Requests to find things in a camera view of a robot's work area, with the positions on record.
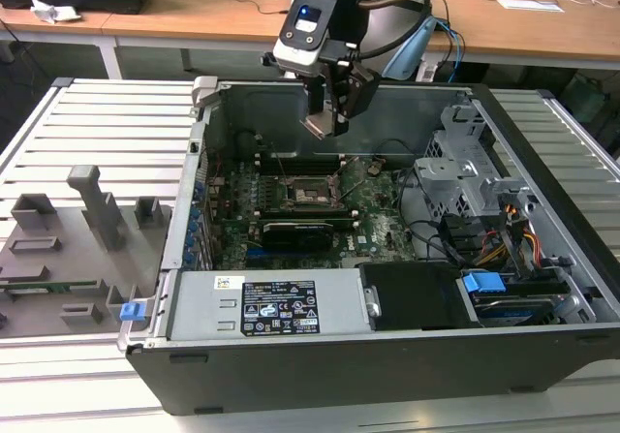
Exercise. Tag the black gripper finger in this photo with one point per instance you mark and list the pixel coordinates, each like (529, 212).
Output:
(361, 89)
(316, 95)

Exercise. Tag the silver CPU chip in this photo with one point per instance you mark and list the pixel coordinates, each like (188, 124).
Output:
(317, 125)

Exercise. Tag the metal locking lever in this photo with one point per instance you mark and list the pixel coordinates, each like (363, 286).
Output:
(281, 162)
(350, 177)

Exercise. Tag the pale blue teach pendant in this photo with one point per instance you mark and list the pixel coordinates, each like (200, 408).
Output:
(412, 52)

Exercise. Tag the grey case latch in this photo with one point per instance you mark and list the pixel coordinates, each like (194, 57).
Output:
(203, 91)

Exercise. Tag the silver metal drive cage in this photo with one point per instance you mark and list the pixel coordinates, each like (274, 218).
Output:
(445, 181)

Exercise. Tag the green motherboard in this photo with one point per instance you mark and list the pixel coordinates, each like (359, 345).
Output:
(382, 222)

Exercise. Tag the graphics card with black shroud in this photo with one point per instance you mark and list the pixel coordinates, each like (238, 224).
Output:
(298, 235)

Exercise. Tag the wooden desk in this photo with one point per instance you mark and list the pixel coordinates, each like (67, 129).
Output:
(194, 16)

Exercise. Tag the white paper with blue print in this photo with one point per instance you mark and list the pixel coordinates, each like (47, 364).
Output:
(530, 5)

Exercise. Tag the black plastic shroud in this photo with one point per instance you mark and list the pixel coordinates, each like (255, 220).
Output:
(416, 297)

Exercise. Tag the blue disk carrier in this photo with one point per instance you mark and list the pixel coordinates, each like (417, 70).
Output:
(482, 285)

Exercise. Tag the grey power supply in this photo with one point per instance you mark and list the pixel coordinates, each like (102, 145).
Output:
(203, 307)

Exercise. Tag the crumpled white paper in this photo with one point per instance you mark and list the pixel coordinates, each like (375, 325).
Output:
(51, 12)

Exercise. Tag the black open PC case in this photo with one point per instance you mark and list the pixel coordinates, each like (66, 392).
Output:
(339, 375)

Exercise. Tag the blue plastic latch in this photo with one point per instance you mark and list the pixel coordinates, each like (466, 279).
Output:
(132, 311)

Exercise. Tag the grey parts rack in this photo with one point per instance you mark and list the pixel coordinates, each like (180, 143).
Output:
(58, 254)

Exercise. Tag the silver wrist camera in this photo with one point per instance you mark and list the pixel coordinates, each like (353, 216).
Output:
(302, 40)

